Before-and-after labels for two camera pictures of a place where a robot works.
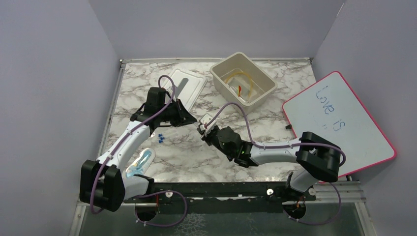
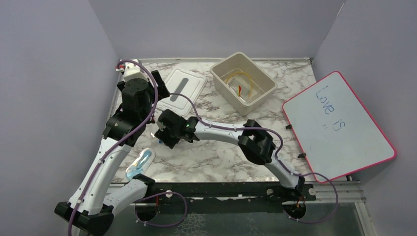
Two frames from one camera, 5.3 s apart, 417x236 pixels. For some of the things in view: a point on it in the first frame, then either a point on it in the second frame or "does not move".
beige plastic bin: x=236 y=79 does not move
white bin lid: x=189 y=87 does not move
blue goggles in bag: x=141 y=163 does not move
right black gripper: x=206 y=137 -> x=161 y=134
